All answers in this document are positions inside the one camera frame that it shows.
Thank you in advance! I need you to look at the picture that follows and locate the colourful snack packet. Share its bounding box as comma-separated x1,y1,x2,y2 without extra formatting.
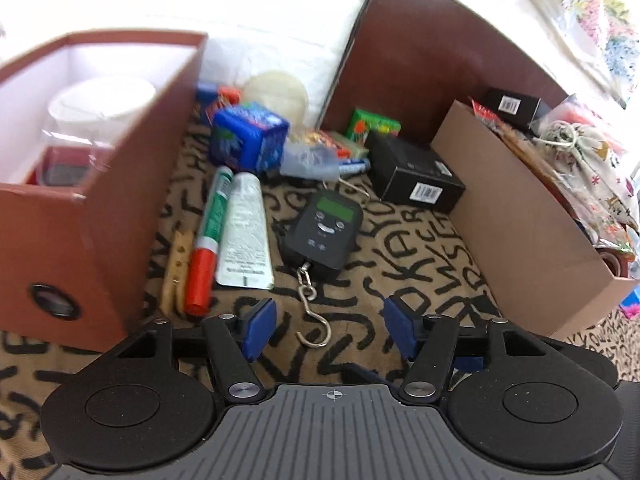
295,130,362,161

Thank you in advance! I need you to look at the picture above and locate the red snack packet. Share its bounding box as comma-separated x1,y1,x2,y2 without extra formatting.
470,100,502,127

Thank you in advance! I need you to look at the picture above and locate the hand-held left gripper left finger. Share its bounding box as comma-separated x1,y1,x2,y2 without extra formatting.
115,297,277,406

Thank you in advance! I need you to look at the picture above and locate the blue printed box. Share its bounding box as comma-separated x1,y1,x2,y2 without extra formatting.
209,102,291,176

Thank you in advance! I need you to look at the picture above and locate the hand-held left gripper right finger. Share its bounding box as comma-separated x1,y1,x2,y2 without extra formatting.
382,294,546,406

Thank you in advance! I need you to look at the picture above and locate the black digital scale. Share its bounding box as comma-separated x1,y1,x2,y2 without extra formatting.
280,191,365,348

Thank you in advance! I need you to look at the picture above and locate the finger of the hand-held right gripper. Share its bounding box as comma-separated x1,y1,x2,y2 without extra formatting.
452,354,487,375
344,364,387,385

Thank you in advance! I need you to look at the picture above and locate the translucent round lid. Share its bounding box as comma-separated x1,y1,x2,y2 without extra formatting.
241,71,310,126

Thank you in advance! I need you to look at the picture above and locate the clear plastic bag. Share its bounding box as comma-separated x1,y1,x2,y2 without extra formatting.
280,132,343,182

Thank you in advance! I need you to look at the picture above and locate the tape roll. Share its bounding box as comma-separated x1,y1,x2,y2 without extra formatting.
597,247,634,279

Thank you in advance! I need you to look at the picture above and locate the large black box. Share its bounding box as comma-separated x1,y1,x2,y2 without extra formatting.
366,132,467,213

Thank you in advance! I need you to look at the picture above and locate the green and red marker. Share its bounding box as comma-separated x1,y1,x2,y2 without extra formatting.
184,166,234,317

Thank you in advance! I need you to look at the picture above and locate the tan cardboard box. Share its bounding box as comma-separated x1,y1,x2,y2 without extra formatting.
431,99,640,342

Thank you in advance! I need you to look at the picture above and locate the floral drawstring bag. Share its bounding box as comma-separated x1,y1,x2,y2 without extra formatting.
537,119,639,242

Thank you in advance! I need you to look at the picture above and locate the floral cloth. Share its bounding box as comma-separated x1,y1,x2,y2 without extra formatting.
515,0,640,111

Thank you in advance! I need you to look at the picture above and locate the small green box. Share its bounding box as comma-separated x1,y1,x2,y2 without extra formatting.
347,108,402,142

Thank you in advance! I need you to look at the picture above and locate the wooden clothespin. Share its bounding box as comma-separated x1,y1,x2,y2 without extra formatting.
160,230,196,313

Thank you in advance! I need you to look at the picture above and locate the red and blue packet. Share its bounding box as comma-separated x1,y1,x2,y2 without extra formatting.
196,84,242,127

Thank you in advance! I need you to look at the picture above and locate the brown shoe box lid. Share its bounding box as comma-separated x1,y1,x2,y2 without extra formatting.
317,0,571,146

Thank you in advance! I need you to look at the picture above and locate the brown shoe box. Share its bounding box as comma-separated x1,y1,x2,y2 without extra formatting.
0,31,208,352

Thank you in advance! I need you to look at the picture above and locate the clear plastic container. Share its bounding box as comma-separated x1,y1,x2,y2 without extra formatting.
39,77,157,188

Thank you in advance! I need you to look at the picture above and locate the white squeeze tube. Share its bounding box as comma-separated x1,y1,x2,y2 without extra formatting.
215,172,276,290

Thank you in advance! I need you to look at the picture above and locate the small black box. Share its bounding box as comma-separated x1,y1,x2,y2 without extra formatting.
482,87,543,131

